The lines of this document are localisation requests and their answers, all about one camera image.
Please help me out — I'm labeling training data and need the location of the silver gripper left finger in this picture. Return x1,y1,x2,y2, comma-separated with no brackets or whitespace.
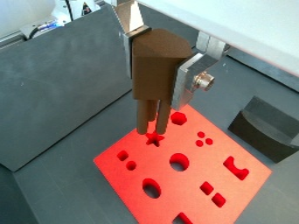
113,0,150,77

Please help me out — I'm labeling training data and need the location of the black foam block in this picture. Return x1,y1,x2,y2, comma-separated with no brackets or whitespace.
228,96,299,163

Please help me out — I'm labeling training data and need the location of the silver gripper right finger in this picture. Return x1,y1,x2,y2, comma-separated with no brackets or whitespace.
172,31,229,110

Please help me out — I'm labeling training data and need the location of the dark grey foam panel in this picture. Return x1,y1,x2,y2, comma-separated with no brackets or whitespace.
0,5,130,172

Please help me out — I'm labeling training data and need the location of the red shape cutout board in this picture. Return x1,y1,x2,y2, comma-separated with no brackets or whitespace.
94,106,270,224

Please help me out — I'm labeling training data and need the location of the brown three prong object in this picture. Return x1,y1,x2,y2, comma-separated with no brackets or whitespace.
132,29,192,135

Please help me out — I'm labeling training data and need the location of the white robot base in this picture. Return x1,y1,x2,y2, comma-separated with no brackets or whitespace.
0,0,102,39

